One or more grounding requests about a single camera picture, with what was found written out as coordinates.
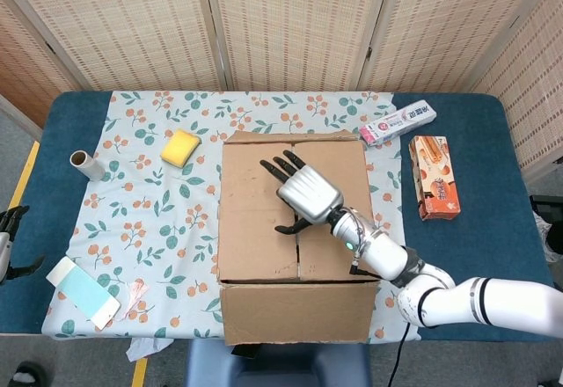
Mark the black equipment with white bag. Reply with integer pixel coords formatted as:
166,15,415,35
530,194,563,265

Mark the brown cardboard box red top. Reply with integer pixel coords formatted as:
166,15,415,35
216,129,382,347

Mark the black flat object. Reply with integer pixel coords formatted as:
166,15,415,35
231,343,261,360

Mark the black shoe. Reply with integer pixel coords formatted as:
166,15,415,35
11,361,48,387

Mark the teal white card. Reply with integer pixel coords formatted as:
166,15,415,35
45,255,122,332

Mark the white toothpaste box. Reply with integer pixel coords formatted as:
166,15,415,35
358,99,438,147

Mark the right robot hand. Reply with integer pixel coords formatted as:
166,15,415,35
259,149,345,235

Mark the orange biscuit box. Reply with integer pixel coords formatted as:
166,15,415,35
408,135,462,222

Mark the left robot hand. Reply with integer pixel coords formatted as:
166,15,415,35
0,205,47,285

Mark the grey cardboard tube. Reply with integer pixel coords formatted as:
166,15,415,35
69,150,106,182

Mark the blue robot base seat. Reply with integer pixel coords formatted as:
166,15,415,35
184,341,371,387

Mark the yellow sponge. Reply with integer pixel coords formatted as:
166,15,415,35
159,128,202,169

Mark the bamboo folding screen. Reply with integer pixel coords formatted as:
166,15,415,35
0,0,563,172

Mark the floral fruit print tablecloth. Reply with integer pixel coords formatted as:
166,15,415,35
40,91,423,343

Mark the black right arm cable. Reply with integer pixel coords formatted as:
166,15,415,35
389,323,410,387

